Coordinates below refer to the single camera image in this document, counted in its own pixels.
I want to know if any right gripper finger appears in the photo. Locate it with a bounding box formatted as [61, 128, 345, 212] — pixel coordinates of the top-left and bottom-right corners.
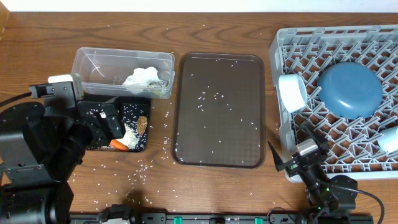
[267, 141, 285, 170]
[303, 124, 329, 148]

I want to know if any orange carrot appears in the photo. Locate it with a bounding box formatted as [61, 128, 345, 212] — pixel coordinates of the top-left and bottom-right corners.
[109, 139, 129, 151]

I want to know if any brown food scrap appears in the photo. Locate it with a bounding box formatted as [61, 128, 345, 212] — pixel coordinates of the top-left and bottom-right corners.
[136, 116, 148, 136]

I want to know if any dark blue plate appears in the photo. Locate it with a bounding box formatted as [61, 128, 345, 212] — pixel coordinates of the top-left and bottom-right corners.
[317, 62, 382, 119]

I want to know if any white napkin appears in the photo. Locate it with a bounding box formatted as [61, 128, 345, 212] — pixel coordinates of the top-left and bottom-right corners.
[122, 67, 160, 95]

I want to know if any light blue bowl with rice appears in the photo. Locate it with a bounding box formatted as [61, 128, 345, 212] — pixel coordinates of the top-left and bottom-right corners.
[279, 75, 307, 113]

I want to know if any yellow green snack wrapper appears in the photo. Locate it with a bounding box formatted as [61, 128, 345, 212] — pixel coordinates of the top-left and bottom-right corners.
[149, 80, 169, 96]

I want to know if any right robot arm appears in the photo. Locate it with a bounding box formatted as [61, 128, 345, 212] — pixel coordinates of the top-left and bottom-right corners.
[269, 125, 358, 223]

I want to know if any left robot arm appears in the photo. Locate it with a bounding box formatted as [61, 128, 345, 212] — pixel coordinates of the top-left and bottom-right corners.
[1, 102, 125, 223]

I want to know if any grey dishwasher rack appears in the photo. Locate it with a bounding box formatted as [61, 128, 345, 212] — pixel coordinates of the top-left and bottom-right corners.
[269, 25, 397, 180]

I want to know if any white rice pile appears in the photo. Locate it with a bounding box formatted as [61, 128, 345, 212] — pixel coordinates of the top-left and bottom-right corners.
[118, 124, 140, 150]

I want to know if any black plastic bin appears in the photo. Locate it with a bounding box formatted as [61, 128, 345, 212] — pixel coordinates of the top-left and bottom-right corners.
[81, 95, 150, 152]

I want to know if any clear plastic bin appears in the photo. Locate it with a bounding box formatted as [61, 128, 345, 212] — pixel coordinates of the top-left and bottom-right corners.
[72, 47, 175, 99]

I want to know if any dark brown serving tray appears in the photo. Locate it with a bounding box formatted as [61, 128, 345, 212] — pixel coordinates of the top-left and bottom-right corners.
[171, 53, 266, 169]

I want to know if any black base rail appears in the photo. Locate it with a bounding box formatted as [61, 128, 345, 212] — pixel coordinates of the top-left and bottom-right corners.
[70, 205, 374, 224]

